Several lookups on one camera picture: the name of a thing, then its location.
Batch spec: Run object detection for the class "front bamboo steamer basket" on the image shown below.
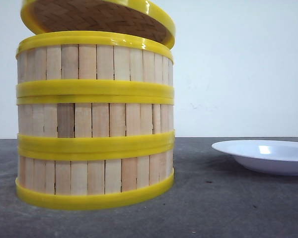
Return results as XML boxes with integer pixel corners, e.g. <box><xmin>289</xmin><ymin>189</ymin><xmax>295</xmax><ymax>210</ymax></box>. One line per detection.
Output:
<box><xmin>16</xmin><ymin>150</ymin><xmax>174</xmax><ymax>210</ymax></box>

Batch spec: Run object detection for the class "woven bamboo steamer lid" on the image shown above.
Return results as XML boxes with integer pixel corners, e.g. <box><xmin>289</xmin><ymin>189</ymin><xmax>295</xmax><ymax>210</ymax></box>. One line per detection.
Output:
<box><xmin>20</xmin><ymin>0</ymin><xmax>176</xmax><ymax>49</ymax></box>

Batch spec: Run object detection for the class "white plate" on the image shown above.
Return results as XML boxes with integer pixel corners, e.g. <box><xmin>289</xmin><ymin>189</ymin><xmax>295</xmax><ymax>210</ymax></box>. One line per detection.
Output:
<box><xmin>212</xmin><ymin>139</ymin><xmax>298</xmax><ymax>176</ymax></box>

